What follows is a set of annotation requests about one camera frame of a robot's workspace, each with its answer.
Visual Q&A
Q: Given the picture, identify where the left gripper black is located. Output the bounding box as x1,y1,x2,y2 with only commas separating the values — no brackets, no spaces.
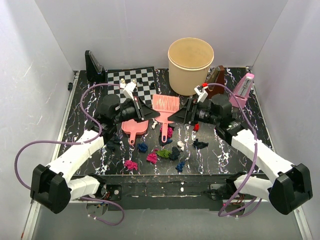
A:
113,96,161,125

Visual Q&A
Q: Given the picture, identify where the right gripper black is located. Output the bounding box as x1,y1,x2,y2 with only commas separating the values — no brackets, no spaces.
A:
167,97,220,126

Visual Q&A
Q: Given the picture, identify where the pink hand brush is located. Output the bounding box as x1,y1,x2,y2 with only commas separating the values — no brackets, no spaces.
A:
152,94,180,143

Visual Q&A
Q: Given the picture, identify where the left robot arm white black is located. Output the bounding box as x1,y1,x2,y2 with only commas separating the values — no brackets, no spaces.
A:
30,94,160,214

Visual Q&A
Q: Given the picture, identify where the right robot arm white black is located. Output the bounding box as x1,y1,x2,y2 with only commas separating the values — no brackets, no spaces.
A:
168,94,313,215

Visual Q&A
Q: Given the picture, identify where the dark scrap by left arm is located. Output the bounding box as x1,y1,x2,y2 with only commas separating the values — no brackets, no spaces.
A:
106,135,122,152

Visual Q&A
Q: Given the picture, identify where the red paper scrap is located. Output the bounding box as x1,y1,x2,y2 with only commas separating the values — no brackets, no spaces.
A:
193,123,200,132

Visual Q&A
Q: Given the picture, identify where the white scrap strip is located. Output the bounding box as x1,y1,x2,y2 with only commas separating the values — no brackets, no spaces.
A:
151,118,158,130

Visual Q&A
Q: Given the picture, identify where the pink dustpan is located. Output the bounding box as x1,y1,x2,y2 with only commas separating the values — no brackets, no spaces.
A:
121,119,149,146

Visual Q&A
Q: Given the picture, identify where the black chess piece edge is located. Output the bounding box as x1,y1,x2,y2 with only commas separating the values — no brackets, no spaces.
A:
149,81,156,90

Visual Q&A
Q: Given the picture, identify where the magenta scrap upper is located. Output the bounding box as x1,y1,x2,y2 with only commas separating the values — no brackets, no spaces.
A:
160,126,174,139

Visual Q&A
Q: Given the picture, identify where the black grey chessboard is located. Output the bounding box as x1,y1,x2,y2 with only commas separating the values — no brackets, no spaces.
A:
106,66,158,106

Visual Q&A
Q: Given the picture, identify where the small white scrap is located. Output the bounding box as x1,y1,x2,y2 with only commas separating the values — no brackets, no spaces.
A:
177,140,185,152

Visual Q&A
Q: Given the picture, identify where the navy scrap under magenta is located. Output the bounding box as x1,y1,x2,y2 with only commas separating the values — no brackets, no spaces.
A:
158,135,173,146

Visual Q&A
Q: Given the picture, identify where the dark navy scrap right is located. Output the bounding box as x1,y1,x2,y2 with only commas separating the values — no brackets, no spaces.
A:
193,138,209,150

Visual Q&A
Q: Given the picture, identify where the navy scrap left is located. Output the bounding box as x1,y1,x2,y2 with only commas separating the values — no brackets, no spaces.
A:
137,142,148,153

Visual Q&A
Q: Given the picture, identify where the black scrap centre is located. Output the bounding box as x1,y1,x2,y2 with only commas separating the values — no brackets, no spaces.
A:
169,146,181,161

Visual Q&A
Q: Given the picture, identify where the brown metronome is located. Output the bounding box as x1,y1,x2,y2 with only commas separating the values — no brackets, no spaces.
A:
205,65,225,99

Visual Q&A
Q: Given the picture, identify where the green paper scrap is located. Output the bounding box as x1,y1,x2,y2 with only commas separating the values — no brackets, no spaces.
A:
156,149,172,159

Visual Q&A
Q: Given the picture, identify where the magenta scrap middle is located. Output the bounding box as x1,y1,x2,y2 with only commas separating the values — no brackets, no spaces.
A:
146,153,158,165

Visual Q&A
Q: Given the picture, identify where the beige plastic bucket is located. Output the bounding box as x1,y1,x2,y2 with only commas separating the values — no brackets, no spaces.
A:
167,37,215,96

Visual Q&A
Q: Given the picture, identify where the blue scrap front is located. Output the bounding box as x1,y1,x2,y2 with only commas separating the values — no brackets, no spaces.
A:
175,161,185,173

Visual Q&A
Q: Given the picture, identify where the magenta scrap front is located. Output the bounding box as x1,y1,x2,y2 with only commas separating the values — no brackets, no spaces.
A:
124,160,138,171

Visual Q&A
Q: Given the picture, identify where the pink metronome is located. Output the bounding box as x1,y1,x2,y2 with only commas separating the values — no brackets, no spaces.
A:
229,73,255,109

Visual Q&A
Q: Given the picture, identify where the black metronome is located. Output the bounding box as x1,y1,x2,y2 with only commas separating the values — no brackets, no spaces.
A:
85,50,106,83

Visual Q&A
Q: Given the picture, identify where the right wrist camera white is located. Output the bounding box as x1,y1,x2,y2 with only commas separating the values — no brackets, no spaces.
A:
194,82,208,103

